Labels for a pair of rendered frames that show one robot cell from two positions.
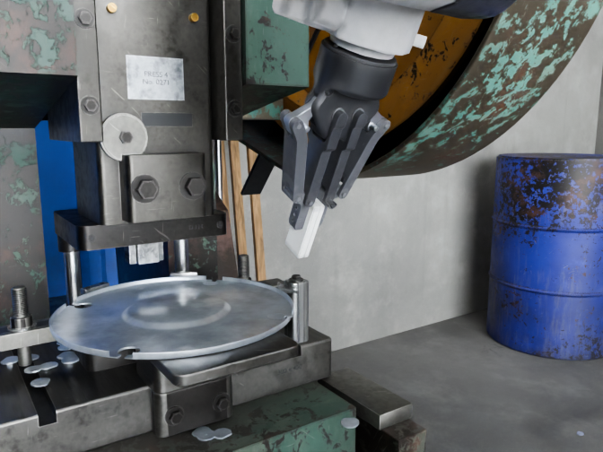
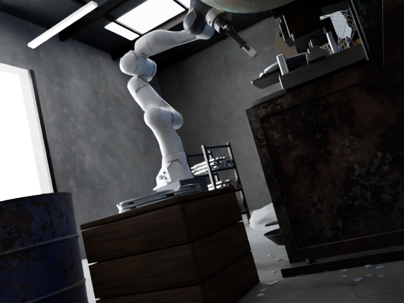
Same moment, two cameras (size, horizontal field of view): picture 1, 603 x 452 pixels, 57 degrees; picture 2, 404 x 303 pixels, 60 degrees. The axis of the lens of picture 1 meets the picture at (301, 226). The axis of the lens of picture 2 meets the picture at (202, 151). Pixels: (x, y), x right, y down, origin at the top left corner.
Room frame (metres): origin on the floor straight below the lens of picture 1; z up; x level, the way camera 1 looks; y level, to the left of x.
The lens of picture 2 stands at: (1.71, -1.00, 0.30)
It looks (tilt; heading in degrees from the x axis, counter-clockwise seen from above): 9 degrees up; 150
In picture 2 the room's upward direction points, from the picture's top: 15 degrees counter-clockwise
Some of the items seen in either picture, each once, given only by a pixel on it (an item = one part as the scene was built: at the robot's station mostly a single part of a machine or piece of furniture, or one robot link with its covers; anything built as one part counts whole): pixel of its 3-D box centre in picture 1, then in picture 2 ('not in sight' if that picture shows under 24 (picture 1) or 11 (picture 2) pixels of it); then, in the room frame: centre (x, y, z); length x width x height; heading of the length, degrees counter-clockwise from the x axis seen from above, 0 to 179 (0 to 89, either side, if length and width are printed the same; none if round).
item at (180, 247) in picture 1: (181, 256); (331, 39); (0.86, 0.19, 0.81); 0.02 x 0.02 x 0.14
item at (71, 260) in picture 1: (73, 270); not in sight; (0.77, 0.33, 0.81); 0.02 x 0.02 x 0.14
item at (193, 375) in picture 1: (195, 373); (285, 86); (0.62, 0.13, 0.72); 0.25 x 0.14 x 0.14; 34
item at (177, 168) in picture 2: not in sight; (171, 171); (0.09, -0.26, 0.52); 0.22 x 0.19 x 0.14; 18
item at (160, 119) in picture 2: not in sight; (163, 131); (0.15, -0.28, 0.71); 0.18 x 0.11 x 0.25; 123
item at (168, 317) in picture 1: (177, 309); (291, 68); (0.66, 0.15, 0.78); 0.29 x 0.29 x 0.01
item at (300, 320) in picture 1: (296, 308); (283, 65); (0.76, 0.01, 0.75); 0.03 x 0.03 x 0.10; 34
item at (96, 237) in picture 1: (140, 230); (315, 39); (0.77, 0.23, 0.86); 0.20 x 0.16 x 0.05; 124
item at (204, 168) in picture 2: not in sight; (216, 188); (-1.74, 1.07, 0.47); 0.46 x 0.43 x 0.95; 14
